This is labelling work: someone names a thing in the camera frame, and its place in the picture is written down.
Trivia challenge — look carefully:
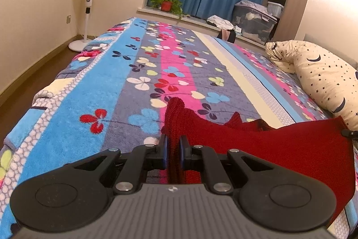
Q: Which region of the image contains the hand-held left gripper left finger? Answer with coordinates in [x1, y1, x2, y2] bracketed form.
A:
[73, 134, 170, 195]

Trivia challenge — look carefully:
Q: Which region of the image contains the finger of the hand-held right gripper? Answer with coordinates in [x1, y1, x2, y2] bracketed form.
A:
[342, 129, 358, 140]

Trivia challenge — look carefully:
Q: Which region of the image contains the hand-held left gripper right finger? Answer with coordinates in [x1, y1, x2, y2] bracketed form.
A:
[179, 135, 274, 195]

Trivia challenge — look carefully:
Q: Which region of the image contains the red knitted sweater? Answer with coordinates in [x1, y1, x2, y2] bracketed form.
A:
[162, 97, 357, 229]

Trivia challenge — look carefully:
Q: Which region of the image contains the pile of light clothes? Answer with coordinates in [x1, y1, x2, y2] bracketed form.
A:
[207, 15, 234, 31]

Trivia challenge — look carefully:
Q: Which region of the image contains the star and moon print pillow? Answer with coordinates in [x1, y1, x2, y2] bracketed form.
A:
[264, 40, 358, 132]

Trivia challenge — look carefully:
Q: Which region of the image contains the floral striped blanket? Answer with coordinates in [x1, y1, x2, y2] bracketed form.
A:
[0, 17, 358, 239]

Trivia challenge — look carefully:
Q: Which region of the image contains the pink and black garment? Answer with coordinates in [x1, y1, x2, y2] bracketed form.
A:
[220, 29, 238, 44]

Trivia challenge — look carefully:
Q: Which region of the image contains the small white storage bin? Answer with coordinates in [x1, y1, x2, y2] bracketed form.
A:
[267, 1, 285, 17]

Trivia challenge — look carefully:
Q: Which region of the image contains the clear plastic storage box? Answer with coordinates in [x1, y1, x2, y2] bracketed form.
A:
[231, 0, 279, 45]

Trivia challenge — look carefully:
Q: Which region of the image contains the potted plant in red pot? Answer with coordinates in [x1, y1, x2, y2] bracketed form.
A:
[150, 0, 185, 19]

